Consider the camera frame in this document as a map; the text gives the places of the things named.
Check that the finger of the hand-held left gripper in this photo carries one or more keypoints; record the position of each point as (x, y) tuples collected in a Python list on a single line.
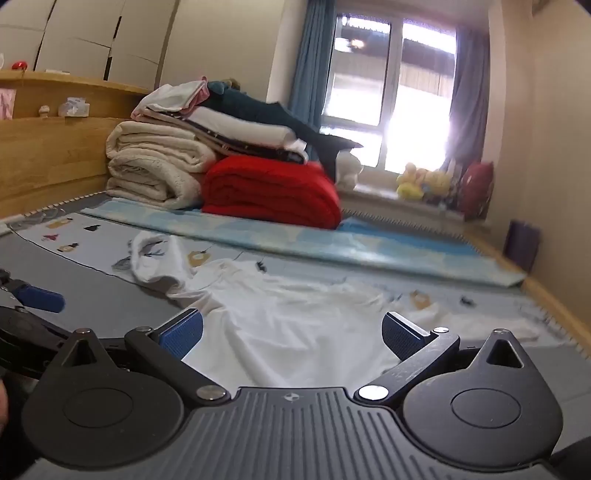
[(40, 298)]

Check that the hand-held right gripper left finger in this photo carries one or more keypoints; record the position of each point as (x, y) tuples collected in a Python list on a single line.
[(182, 333)]

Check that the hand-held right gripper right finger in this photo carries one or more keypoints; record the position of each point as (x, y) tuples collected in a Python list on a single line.
[(398, 339)]

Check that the white t-shirt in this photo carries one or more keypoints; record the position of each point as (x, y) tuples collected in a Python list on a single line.
[(286, 323)]

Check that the grey printed bed sheet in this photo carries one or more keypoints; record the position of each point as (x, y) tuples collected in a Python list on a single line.
[(92, 281)]

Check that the light blue folded blanket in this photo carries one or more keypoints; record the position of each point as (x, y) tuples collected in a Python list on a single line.
[(323, 251)]

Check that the wooden headboard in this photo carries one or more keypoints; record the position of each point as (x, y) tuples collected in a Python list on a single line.
[(55, 152)]

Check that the purple bin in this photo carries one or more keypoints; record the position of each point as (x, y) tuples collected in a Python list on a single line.
[(521, 247)]

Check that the yellow plush toy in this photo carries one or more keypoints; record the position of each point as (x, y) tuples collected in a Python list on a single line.
[(418, 182)]

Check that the red folded blanket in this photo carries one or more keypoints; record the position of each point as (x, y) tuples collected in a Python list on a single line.
[(272, 191)]

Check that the red cushion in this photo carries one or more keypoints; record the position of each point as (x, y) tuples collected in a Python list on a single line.
[(478, 189)]

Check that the cream folded blanket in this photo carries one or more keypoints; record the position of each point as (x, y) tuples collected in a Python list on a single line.
[(152, 161)]

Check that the small figurine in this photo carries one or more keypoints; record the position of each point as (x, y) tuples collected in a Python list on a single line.
[(44, 110)]

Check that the tissue pack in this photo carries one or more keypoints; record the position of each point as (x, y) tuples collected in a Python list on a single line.
[(74, 107)]

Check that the black and white plush toy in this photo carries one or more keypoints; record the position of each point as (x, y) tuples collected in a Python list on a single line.
[(337, 154)]

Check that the small red ornament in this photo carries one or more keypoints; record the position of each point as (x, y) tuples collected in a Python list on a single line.
[(20, 65)]

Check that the white and pink folded cloth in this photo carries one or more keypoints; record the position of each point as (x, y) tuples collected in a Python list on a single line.
[(171, 99)]

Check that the dark teal folded cloth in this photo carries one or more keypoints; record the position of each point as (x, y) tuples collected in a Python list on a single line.
[(251, 104)]

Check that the purple curtain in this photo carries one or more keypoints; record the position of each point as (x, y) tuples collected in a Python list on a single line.
[(468, 92)]

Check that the window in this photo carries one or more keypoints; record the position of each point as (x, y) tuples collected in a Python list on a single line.
[(360, 83)]

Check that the white wardrobe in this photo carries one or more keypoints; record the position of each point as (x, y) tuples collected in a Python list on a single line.
[(92, 32)]

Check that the blue curtain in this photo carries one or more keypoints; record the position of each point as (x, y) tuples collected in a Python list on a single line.
[(309, 60)]

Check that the wooden bed frame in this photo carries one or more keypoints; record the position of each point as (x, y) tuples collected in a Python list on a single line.
[(549, 300)]

